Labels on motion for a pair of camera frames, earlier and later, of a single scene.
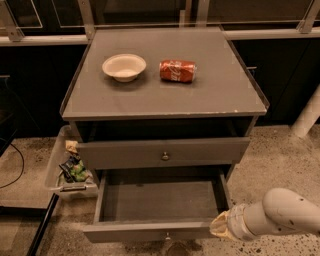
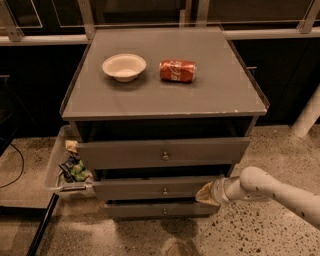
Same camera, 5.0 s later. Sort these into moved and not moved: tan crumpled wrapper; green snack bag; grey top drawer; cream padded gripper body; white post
Moved: cream padded gripper body
Not moved: white post; tan crumpled wrapper; grey top drawer; green snack bag
